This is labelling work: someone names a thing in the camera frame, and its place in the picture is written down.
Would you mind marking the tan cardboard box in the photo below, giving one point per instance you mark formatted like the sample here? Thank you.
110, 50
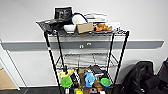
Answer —
85, 28

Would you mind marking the brown upright carton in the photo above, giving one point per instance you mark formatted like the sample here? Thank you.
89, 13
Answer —
82, 71

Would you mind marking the black flat box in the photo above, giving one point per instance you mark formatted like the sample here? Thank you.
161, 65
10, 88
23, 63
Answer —
98, 70

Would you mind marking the orange plush toy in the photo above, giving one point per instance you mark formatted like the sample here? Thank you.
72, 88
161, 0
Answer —
103, 27

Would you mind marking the blue plush toy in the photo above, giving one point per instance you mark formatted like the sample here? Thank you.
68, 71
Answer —
90, 79

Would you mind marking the black striped package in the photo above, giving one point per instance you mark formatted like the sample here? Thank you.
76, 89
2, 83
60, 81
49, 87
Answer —
75, 80

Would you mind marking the white flat box dark edge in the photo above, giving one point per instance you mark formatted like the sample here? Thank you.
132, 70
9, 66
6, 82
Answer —
96, 15

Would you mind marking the white long box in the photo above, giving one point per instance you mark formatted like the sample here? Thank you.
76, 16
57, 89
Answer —
115, 25

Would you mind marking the bright green toy bowl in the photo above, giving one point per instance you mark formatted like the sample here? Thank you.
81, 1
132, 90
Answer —
66, 82

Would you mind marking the green bowl blue rim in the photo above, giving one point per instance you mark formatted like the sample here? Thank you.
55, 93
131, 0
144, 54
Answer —
105, 82

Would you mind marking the grey-black plastic bag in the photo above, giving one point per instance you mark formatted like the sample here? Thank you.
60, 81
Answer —
50, 25

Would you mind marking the yellow-green box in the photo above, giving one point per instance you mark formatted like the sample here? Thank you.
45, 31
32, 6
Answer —
79, 91

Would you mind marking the black office chair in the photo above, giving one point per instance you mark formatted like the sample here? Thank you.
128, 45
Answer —
143, 76

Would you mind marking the white door frame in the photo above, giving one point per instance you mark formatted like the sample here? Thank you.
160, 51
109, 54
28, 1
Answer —
15, 77

